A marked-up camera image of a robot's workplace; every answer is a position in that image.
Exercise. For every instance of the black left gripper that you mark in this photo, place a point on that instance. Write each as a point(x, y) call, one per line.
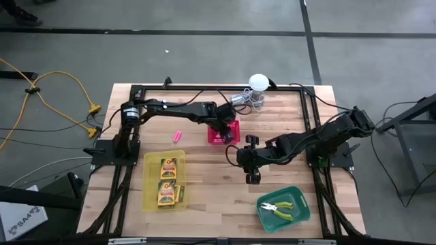
point(225, 124)

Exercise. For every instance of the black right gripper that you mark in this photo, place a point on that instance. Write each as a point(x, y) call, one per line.
point(252, 158)

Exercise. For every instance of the pink eraser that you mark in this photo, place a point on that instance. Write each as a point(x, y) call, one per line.
point(177, 136)

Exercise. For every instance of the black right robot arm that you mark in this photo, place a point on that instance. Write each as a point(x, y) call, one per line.
point(306, 141)

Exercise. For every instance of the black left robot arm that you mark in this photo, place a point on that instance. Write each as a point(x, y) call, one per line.
point(184, 109)

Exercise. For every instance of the red plastic basket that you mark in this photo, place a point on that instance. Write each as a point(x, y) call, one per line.
point(213, 137)

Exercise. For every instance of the white mushroom lamp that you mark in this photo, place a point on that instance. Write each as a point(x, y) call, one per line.
point(258, 81)

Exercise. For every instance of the green plastic bin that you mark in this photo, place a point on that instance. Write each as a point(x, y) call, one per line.
point(299, 219)

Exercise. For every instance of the yellow plastic tray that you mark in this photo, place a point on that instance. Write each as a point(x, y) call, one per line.
point(151, 190)

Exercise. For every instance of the black metal stand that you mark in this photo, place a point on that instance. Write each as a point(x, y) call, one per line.
point(406, 153)

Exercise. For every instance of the black floor bar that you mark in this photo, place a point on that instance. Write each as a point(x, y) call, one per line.
point(17, 75)

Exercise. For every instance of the white printed box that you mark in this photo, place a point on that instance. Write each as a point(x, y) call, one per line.
point(20, 221)

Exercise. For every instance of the person's foot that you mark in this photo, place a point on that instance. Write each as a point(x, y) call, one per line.
point(24, 18)

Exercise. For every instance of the black aluminium table frame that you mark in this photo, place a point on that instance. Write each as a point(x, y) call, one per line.
point(190, 88)

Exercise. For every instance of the black frame clamp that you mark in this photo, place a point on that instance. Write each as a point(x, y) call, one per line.
point(272, 83)
point(167, 82)

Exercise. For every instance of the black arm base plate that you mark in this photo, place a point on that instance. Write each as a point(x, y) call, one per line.
point(344, 160)
point(102, 154)

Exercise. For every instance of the silver metal bracket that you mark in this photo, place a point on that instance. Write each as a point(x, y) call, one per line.
point(126, 241)
point(316, 242)

